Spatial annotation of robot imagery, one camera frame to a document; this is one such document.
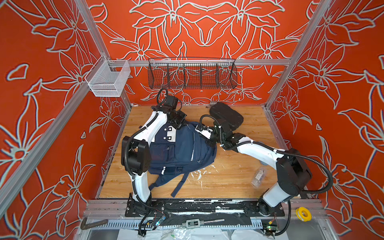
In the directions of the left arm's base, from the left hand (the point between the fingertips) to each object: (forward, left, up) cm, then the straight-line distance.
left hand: (189, 119), depth 87 cm
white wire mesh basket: (+21, +54, +13) cm, 60 cm away
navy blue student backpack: (-16, +6, -9) cm, 19 cm away
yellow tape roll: (-42, -59, -18) cm, 75 cm away
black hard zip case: (+16, -26, -13) cm, 33 cm away
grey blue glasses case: (-33, -29, +16) cm, 47 cm away
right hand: (-7, -6, -4) cm, 10 cm away
